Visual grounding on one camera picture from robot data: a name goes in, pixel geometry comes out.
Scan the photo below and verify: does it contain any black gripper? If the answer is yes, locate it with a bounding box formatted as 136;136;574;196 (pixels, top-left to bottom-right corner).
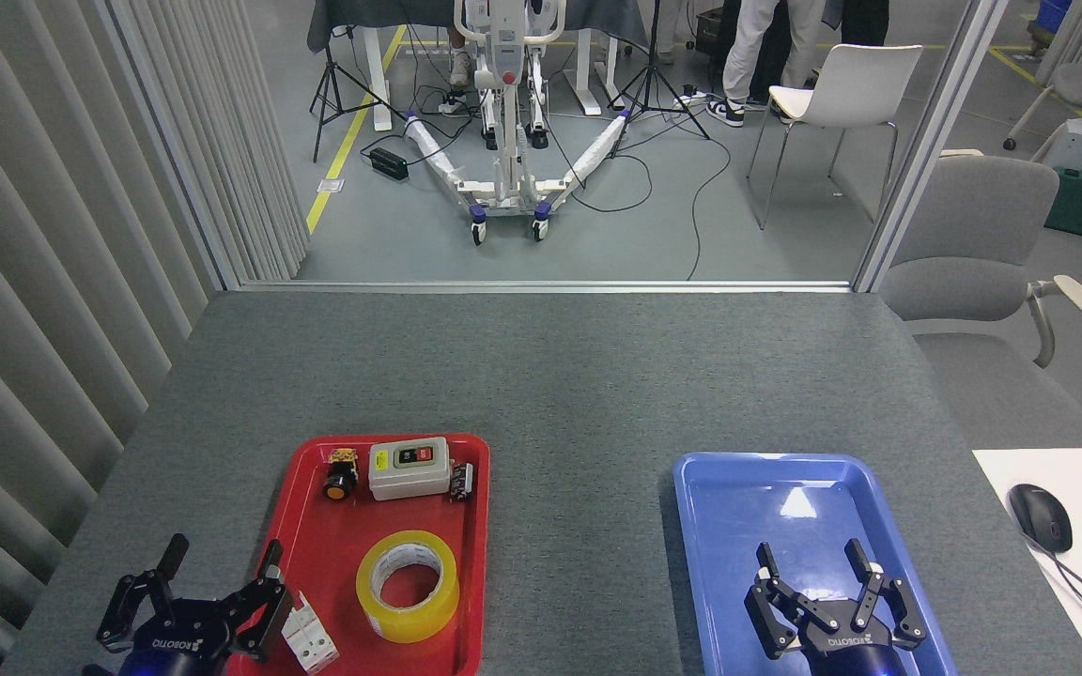
81;533;294;676
745;538;928;676

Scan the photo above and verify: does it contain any yellow tape roll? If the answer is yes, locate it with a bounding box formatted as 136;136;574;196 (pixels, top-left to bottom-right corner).
356;530;460;644

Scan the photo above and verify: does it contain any white circuit breaker block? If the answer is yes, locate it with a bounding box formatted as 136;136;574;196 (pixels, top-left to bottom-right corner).
280;591;339;675

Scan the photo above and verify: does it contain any blue plastic tray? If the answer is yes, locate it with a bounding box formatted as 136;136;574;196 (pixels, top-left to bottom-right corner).
672;452;961;676

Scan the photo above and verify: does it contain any red plastic tray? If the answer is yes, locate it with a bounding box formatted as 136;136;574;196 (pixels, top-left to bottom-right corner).
226;433;492;676

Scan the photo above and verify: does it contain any black yellow push button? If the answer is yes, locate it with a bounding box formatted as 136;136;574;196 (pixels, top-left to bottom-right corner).
322;449;360;501

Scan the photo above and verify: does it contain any black computer mouse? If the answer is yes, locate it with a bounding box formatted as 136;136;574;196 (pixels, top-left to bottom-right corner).
1009;484;1074;554

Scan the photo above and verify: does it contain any white side table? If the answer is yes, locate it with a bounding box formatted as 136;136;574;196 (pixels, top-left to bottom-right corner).
973;448;1082;676

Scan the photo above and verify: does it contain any grey slatted partition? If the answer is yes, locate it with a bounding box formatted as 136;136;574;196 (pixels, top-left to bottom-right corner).
0;0;313;676

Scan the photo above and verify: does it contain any grey office chair with armrest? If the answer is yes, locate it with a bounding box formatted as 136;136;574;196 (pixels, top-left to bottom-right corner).
879;155;1082;449

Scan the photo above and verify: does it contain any black power strip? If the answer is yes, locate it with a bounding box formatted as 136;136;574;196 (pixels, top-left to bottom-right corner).
369;146;410;183

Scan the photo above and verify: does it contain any white plastic chair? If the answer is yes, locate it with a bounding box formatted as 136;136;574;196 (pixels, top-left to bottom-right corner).
748;44;924;231

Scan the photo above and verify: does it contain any white wheeled stand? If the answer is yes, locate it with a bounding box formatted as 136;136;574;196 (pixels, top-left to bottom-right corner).
403;0;632;246

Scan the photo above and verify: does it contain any black tripod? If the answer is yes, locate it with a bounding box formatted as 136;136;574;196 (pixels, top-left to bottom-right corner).
609;0;712;159
309;23;407;163

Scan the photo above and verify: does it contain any person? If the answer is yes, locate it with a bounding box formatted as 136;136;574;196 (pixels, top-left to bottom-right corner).
448;26;476;88
738;0;889;106
705;0;828;128
654;0;694;65

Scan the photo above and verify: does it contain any black crate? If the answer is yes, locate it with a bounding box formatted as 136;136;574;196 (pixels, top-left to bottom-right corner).
694;8;726;54

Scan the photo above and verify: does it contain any desk with dark cloth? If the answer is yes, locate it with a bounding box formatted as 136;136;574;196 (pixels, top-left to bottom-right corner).
306;0;651;132

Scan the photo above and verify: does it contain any white two-button switch box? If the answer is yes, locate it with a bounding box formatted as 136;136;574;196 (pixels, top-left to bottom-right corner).
368;437;453;501

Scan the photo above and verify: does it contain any black floor cable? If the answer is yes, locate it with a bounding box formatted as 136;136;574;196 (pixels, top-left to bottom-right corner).
687;103;734;282

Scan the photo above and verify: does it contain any silver frame post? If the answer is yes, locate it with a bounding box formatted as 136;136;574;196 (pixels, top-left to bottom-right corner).
853;0;1012;294

